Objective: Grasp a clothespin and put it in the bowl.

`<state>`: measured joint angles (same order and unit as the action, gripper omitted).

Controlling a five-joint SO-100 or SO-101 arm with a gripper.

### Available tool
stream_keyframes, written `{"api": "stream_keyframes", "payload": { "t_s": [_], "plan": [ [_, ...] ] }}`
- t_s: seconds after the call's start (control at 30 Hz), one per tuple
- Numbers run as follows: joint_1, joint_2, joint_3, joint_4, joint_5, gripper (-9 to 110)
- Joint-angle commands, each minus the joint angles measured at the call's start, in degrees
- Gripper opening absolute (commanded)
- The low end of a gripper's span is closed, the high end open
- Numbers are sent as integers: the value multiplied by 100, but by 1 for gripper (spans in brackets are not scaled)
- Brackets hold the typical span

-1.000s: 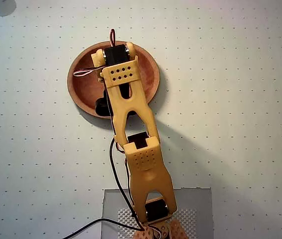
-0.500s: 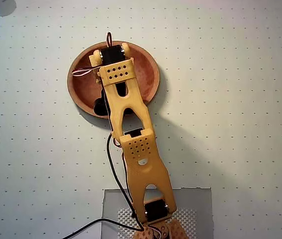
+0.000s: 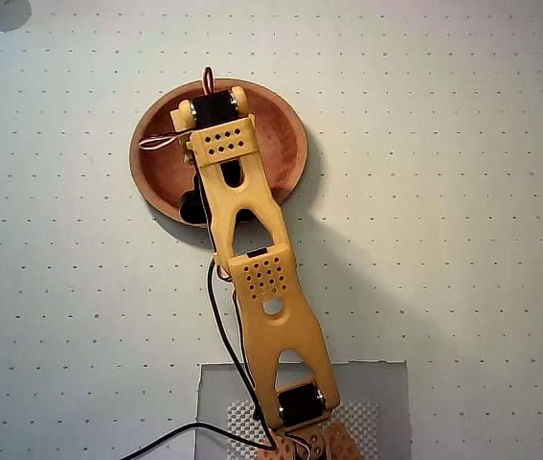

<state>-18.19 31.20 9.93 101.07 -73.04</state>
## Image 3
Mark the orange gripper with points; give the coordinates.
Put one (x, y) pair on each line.
(190, 210)

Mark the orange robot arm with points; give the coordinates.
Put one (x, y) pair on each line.
(261, 287)

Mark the orange robot base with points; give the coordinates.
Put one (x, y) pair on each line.
(338, 443)

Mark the round wooden bowl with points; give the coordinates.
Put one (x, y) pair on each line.
(280, 139)

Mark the white textured mat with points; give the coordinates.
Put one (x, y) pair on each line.
(357, 421)

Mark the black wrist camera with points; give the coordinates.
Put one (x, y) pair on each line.
(192, 208)

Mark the grey base plate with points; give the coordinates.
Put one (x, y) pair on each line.
(376, 397)

